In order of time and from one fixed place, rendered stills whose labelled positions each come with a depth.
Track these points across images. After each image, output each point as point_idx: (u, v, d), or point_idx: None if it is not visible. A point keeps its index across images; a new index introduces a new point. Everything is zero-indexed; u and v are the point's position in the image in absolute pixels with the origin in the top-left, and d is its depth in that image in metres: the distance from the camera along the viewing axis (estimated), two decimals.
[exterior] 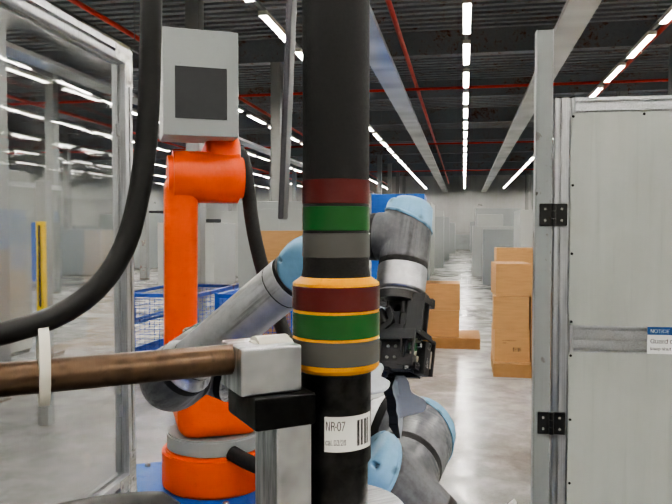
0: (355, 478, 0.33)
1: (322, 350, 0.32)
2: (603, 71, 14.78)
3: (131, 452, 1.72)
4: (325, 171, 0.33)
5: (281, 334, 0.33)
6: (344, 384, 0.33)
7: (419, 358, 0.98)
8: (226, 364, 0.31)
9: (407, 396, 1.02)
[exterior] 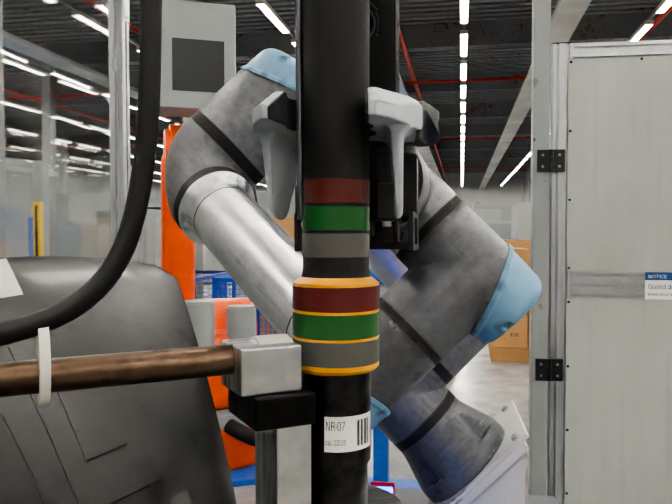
0: (355, 478, 0.33)
1: (322, 350, 0.32)
2: None
3: None
4: (325, 171, 0.33)
5: (281, 334, 0.33)
6: (344, 384, 0.33)
7: None
8: (226, 364, 0.31)
9: (292, 168, 0.37)
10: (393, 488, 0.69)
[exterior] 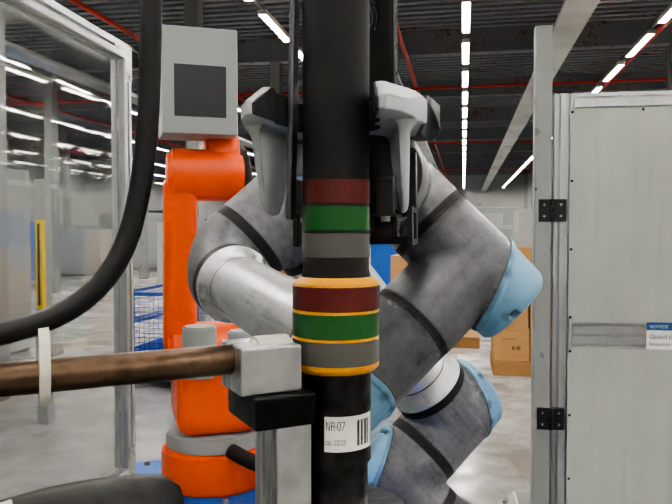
0: (355, 478, 0.33)
1: (322, 350, 0.32)
2: (602, 70, 14.78)
3: (130, 447, 1.72)
4: (325, 171, 0.33)
5: (281, 334, 0.33)
6: (344, 384, 0.33)
7: None
8: (226, 364, 0.31)
9: (285, 164, 0.37)
10: None
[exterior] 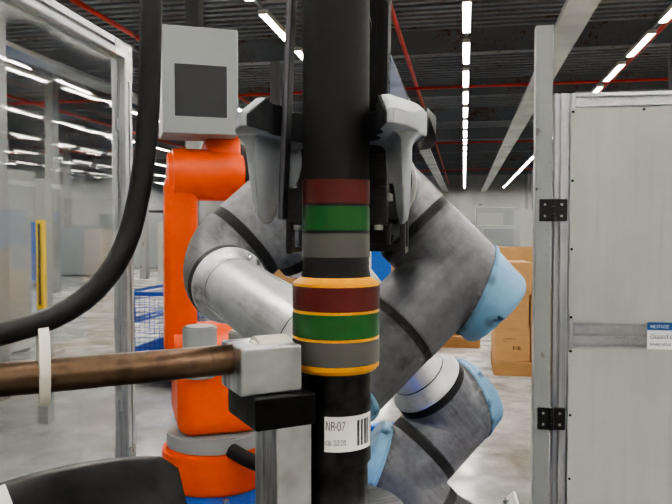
0: (355, 478, 0.33)
1: (322, 350, 0.32)
2: (603, 70, 14.77)
3: (131, 447, 1.72)
4: (325, 171, 0.33)
5: (281, 334, 0.33)
6: (344, 384, 0.33)
7: None
8: (226, 364, 0.31)
9: (279, 172, 0.37)
10: None
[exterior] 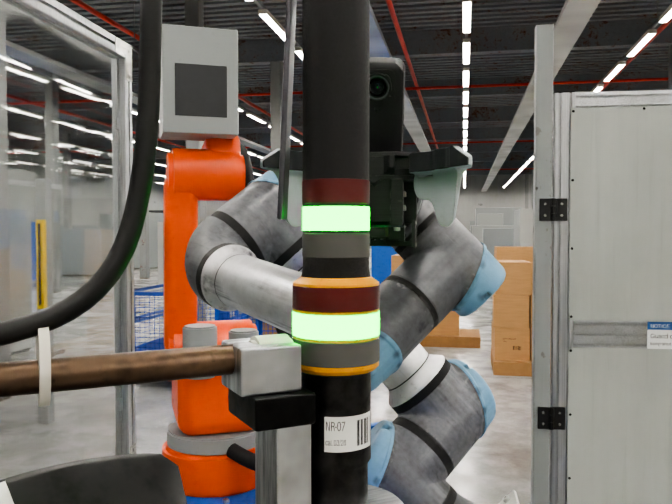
0: (355, 478, 0.33)
1: (322, 350, 0.32)
2: (603, 70, 14.77)
3: (131, 446, 1.72)
4: (325, 171, 0.33)
5: (281, 334, 0.33)
6: (344, 384, 0.33)
7: None
8: (226, 364, 0.31)
9: None
10: None
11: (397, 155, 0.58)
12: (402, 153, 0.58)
